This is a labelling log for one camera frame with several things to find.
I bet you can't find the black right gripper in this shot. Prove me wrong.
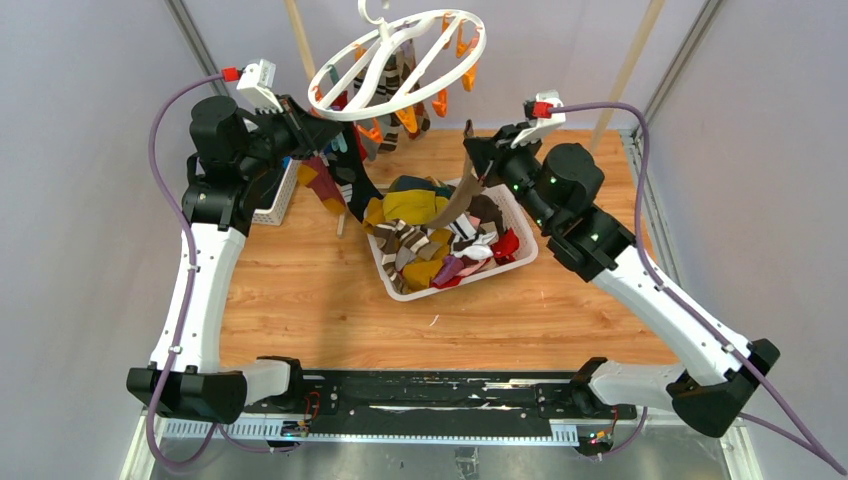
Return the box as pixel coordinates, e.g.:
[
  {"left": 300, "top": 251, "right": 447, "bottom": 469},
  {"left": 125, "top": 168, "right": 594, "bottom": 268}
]
[{"left": 462, "top": 122, "right": 554, "bottom": 232}]

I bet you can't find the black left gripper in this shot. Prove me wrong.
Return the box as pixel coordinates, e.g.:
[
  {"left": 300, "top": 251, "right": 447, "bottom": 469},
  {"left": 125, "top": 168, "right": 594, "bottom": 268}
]
[{"left": 237, "top": 94, "right": 342, "bottom": 180}]

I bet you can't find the tan brown sock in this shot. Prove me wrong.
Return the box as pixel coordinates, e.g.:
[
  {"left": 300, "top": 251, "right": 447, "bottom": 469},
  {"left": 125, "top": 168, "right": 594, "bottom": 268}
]
[{"left": 424, "top": 154, "right": 484, "bottom": 230}]

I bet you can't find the white round clip hanger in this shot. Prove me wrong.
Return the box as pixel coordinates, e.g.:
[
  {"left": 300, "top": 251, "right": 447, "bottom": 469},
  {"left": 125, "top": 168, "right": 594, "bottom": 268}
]
[{"left": 307, "top": 1, "right": 488, "bottom": 130}]

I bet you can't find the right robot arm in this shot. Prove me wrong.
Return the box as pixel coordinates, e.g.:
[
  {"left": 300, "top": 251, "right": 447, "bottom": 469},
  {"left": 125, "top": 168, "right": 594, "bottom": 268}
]
[{"left": 463, "top": 125, "right": 780, "bottom": 438}]

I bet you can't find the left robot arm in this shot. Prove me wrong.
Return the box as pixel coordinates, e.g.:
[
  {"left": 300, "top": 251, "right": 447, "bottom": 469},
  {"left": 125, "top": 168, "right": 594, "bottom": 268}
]
[{"left": 126, "top": 95, "right": 342, "bottom": 424}]

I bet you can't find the purple maroon mustard hanging sock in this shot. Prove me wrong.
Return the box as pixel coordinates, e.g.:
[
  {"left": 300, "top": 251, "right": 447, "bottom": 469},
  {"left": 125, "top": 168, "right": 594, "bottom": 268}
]
[{"left": 297, "top": 156, "right": 347, "bottom": 216}]

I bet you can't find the small white perforated basket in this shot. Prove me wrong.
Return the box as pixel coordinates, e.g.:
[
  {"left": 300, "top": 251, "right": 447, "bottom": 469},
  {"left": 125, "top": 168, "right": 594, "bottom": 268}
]
[{"left": 252, "top": 157, "right": 302, "bottom": 226}]

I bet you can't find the red sock in basket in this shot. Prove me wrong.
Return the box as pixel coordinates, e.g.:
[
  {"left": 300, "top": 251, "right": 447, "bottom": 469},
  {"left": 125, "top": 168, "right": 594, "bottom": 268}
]
[{"left": 450, "top": 228, "right": 520, "bottom": 287}]

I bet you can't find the white sock basket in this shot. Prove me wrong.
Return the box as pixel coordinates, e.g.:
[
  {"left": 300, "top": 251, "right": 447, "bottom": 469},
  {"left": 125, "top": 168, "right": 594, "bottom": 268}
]
[{"left": 366, "top": 185, "right": 539, "bottom": 302}]

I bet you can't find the mustard yellow sock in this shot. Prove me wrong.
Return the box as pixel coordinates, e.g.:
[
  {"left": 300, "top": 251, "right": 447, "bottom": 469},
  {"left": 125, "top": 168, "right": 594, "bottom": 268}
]
[{"left": 362, "top": 189, "right": 449, "bottom": 230}]

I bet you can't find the purple sock in basket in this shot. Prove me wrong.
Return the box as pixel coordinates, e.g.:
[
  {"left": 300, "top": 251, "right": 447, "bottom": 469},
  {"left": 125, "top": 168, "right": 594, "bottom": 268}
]
[{"left": 430, "top": 255, "right": 465, "bottom": 289}]

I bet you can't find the brown white striped sock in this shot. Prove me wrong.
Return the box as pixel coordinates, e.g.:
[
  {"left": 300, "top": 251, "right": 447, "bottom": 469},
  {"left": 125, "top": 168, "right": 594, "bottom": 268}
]
[{"left": 372, "top": 220, "right": 447, "bottom": 294}]

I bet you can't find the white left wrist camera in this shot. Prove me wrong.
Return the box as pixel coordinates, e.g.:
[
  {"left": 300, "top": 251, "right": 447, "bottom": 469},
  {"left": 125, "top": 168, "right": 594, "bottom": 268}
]
[{"left": 236, "top": 59, "right": 282, "bottom": 114}]

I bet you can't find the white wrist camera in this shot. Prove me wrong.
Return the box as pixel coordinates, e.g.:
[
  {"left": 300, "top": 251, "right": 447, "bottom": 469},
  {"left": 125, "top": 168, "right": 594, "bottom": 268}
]
[
  {"left": 236, "top": 59, "right": 282, "bottom": 114},
  {"left": 511, "top": 90, "right": 566, "bottom": 149}
]

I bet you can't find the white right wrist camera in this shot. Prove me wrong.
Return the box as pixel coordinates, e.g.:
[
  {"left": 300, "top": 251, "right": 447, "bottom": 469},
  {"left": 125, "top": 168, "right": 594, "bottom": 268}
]
[{"left": 511, "top": 90, "right": 566, "bottom": 149}]

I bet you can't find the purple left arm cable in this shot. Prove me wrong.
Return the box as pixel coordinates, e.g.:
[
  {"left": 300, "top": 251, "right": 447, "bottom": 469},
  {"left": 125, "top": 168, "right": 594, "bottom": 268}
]
[{"left": 144, "top": 71, "right": 293, "bottom": 473}]

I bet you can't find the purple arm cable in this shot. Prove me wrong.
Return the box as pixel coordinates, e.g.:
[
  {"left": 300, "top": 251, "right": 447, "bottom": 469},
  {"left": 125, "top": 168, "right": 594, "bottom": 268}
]
[
  {"left": 549, "top": 101, "right": 848, "bottom": 476},
  {"left": 144, "top": 71, "right": 293, "bottom": 473}
]

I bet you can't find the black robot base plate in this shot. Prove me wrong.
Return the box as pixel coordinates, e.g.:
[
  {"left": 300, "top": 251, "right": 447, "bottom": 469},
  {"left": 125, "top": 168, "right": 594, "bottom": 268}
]
[{"left": 245, "top": 369, "right": 638, "bottom": 440}]

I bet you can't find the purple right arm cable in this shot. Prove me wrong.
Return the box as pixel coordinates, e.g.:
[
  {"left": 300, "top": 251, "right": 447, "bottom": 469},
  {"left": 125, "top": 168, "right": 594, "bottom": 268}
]
[{"left": 549, "top": 101, "right": 848, "bottom": 476}]

